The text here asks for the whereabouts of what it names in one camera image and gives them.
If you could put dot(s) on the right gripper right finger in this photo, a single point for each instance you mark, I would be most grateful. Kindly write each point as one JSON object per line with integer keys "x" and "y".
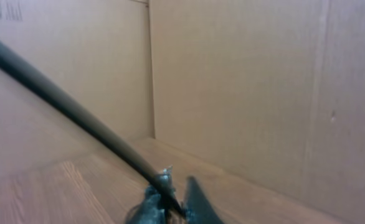
{"x": 197, "y": 207}

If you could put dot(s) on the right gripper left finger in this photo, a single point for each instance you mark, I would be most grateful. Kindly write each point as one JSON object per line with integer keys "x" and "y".
{"x": 152, "y": 209}

